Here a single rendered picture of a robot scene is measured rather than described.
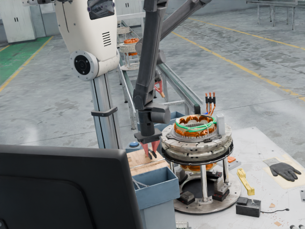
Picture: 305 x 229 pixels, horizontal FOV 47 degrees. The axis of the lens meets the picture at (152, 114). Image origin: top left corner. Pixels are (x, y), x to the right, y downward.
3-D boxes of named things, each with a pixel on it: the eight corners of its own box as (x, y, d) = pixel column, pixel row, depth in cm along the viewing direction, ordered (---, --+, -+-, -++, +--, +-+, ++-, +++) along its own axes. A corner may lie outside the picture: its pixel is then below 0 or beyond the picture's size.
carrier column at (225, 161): (229, 184, 168) (228, 145, 161) (224, 185, 167) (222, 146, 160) (227, 181, 170) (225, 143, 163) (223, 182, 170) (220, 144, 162)
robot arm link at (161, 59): (144, 46, 177) (135, 44, 170) (164, 39, 172) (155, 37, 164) (148, 69, 177) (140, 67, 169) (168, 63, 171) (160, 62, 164)
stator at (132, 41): (128, 53, 457) (126, 37, 450) (144, 52, 450) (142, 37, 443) (121, 57, 438) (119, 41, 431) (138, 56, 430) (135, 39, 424)
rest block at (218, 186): (213, 192, 159) (213, 182, 157) (219, 186, 163) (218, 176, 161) (223, 195, 157) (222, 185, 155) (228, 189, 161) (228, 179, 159)
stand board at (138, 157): (170, 170, 139) (169, 165, 138) (125, 183, 134) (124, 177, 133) (153, 151, 157) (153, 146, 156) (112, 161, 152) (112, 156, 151)
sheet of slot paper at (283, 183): (319, 182, 164) (320, 181, 164) (282, 189, 162) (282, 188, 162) (286, 154, 193) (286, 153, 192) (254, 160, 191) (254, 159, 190)
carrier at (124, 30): (108, 47, 638) (105, 30, 627) (124, 42, 663) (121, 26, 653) (122, 47, 611) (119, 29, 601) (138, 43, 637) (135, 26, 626)
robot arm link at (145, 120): (141, 103, 139) (134, 108, 135) (156, 105, 136) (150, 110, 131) (144, 119, 142) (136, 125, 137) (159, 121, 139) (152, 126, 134)
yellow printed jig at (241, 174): (256, 195, 161) (256, 188, 160) (248, 196, 161) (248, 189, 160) (242, 171, 182) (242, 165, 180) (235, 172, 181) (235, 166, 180)
